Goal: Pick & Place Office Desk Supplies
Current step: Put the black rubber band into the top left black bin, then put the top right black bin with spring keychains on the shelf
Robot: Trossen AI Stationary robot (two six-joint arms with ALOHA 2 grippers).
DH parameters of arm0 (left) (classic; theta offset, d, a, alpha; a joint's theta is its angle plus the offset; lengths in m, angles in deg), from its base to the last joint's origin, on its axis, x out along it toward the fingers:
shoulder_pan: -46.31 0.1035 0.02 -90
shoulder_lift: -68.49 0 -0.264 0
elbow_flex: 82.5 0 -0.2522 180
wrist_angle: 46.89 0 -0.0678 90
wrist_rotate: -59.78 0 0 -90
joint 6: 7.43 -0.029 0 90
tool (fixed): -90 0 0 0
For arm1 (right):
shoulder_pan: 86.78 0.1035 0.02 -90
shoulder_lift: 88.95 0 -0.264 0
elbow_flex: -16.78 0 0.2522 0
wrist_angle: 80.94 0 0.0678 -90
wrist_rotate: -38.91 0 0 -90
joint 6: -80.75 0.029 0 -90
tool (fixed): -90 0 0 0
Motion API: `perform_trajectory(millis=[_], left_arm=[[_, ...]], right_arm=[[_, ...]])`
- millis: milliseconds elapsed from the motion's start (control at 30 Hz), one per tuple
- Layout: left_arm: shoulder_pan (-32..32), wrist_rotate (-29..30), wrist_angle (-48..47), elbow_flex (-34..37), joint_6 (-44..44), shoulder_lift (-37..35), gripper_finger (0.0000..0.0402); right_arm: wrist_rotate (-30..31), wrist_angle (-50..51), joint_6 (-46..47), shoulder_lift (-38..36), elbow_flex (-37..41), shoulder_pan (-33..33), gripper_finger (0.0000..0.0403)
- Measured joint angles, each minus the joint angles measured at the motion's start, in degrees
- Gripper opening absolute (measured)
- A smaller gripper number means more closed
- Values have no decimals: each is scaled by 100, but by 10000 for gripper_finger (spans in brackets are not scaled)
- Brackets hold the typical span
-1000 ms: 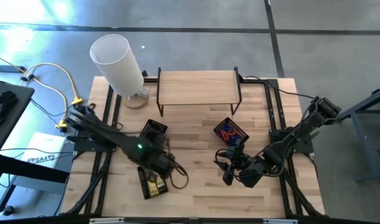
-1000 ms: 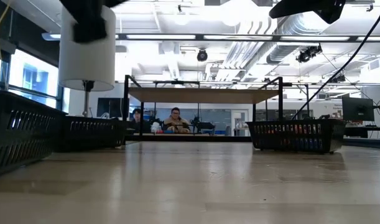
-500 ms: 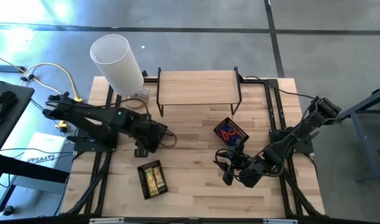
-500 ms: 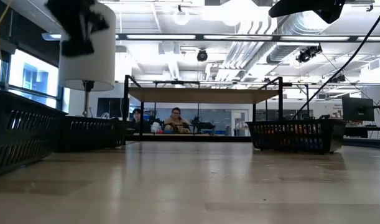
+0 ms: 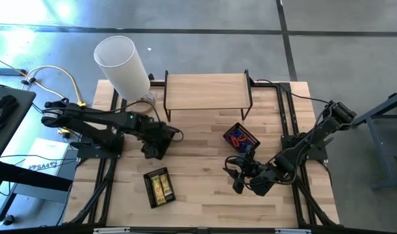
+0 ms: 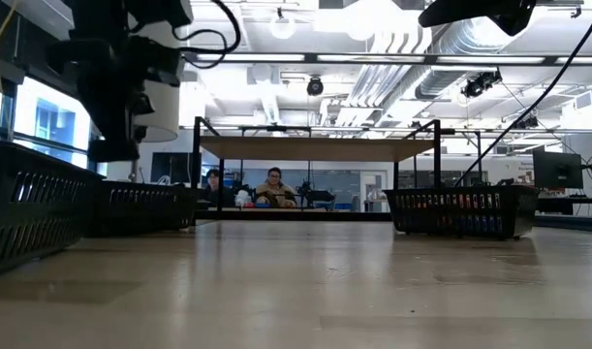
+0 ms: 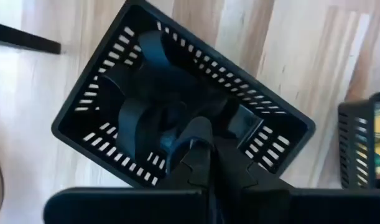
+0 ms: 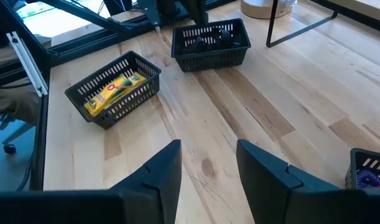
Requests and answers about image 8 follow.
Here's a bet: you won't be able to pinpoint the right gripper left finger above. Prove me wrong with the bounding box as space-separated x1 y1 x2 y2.
110 139 183 224

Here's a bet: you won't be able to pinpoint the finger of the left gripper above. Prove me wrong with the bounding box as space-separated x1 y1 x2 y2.
180 0 203 27
194 0 210 27

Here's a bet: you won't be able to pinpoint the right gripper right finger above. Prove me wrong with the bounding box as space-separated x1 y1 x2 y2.
236 139 343 224

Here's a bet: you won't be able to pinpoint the black binder clip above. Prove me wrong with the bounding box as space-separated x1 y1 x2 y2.
210 26 242 50
183 35 210 54

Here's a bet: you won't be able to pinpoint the beige package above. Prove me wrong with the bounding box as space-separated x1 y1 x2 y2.
113 72 147 94

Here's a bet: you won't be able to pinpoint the black slotted plastic basket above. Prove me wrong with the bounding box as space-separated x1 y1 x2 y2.
64 50 162 131
344 147 380 191
171 17 252 73

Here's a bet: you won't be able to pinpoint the blue coil wrist keychain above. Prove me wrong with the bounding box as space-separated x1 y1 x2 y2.
356 169 380 189

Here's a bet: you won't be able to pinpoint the yellow crayon box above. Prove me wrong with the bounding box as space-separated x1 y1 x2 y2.
83 79 131 118

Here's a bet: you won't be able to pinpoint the office chair base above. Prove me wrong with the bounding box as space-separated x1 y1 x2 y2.
0 113 37 156

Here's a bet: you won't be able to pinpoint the white box with print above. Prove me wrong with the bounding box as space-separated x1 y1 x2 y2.
17 0 114 47

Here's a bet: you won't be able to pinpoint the wooden shelf riser black legs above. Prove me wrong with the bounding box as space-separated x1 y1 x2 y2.
266 0 380 49

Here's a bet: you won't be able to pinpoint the silver aluminium rail bracket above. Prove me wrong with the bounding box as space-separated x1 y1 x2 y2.
6 30 49 98

